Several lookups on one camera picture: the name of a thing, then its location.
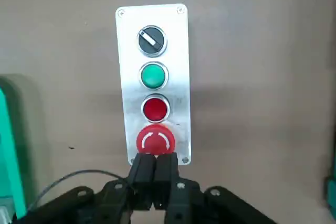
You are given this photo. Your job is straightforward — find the black selector switch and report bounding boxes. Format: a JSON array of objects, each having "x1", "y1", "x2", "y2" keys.
[{"x1": 136, "y1": 25, "x2": 168, "y2": 58}]

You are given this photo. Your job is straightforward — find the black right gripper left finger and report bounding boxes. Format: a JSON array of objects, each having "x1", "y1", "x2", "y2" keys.
[{"x1": 15, "y1": 153, "x2": 156, "y2": 224}]

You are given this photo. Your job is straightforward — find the red push button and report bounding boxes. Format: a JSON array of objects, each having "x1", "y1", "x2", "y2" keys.
[{"x1": 140, "y1": 93, "x2": 171, "y2": 124}]

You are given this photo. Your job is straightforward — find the green push button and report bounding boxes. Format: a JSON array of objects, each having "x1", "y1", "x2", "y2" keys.
[{"x1": 138, "y1": 61, "x2": 170, "y2": 90}]

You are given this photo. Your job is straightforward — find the green plastic tray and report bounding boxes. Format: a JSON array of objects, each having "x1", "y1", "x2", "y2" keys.
[{"x1": 0, "y1": 76, "x2": 28, "y2": 218}]

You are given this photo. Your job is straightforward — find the green plastic tool case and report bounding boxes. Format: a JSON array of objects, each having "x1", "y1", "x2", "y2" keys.
[{"x1": 324, "y1": 176, "x2": 336, "y2": 209}]

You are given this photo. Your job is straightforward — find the red emergency stop button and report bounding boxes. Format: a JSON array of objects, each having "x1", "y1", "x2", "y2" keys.
[{"x1": 136, "y1": 124, "x2": 176, "y2": 155}]

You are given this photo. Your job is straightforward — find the thin grey gripper cable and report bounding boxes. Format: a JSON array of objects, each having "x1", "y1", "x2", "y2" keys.
[{"x1": 28, "y1": 169, "x2": 127, "y2": 209}]

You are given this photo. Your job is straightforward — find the white button box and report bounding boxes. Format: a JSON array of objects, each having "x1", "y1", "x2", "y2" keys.
[{"x1": 115, "y1": 3, "x2": 192, "y2": 167}]

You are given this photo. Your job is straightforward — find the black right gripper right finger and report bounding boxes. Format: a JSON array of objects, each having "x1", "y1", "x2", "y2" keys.
[{"x1": 154, "y1": 152, "x2": 275, "y2": 224}]

